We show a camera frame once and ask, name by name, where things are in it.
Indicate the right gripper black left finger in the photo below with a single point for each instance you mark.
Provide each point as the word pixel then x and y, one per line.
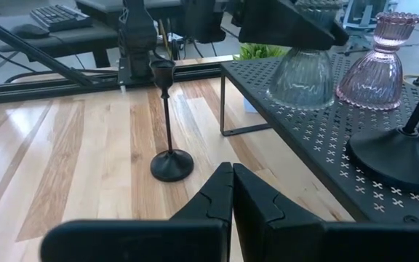
pixel 195 240

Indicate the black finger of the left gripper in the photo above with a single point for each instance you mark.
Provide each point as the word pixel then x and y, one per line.
pixel 286 25

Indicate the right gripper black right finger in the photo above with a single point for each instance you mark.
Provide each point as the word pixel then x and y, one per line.
pixel 286 236

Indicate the olive round coaster disc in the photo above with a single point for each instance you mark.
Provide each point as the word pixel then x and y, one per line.
pixel 302 80

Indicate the pink ribbed glass candle holder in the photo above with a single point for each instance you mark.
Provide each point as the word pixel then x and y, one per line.
pixel 373 80

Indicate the black metal candlestick holder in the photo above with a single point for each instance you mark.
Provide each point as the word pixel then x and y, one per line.
pixel 395 163
pixel 171 165

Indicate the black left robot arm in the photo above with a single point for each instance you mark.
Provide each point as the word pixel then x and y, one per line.
pixel 136 32

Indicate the artificial green plant white pot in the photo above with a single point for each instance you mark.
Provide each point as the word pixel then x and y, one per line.
pixel 257 52

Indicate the grey chair base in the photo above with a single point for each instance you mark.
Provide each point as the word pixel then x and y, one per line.
pixel 362 14

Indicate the black perforated metal shelf riser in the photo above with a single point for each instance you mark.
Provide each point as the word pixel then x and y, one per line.
pixel 322 145

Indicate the white box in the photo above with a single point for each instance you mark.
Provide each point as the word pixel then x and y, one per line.
pixel 418 9

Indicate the dark grey desk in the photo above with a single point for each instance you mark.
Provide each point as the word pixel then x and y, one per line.
pixel 71 40

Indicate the black computer keyboard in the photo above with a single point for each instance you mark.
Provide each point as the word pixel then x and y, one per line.
pixel 58 16

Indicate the black computer mouse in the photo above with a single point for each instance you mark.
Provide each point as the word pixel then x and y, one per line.
pixel 31 31

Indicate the black aluminium table frame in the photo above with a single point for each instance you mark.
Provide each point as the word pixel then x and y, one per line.
pixel 49 91

